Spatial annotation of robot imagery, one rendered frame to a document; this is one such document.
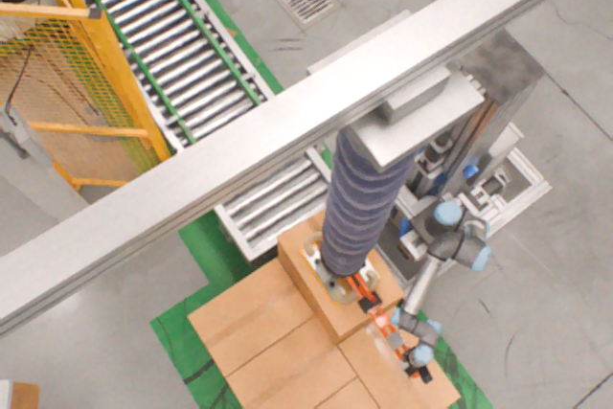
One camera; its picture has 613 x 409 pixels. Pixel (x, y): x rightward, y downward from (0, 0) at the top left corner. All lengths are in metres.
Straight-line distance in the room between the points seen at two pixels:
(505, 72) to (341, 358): 1.84
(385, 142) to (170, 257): 3.07
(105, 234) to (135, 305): 3.14
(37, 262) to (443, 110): 0.91
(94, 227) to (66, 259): 0.07
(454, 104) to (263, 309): 2.39
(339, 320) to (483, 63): 1.45
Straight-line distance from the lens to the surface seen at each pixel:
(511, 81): 2.62
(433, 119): 1.51
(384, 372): 3.70
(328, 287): 3.30
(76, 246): 1.25
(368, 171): 1.74
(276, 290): 3.72
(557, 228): 4.73
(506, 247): 4.57
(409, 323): 2.86
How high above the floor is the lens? 4.20
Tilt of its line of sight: 70 degrees down
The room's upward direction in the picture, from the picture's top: 5 degrees clockwise
